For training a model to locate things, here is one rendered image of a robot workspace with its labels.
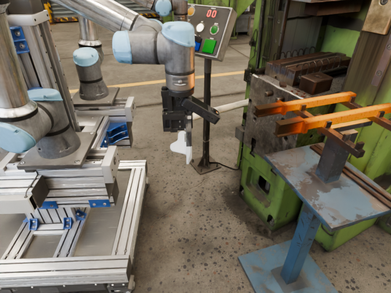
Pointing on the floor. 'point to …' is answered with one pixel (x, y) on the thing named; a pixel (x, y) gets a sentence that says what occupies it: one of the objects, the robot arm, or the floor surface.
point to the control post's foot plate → (198, 164)
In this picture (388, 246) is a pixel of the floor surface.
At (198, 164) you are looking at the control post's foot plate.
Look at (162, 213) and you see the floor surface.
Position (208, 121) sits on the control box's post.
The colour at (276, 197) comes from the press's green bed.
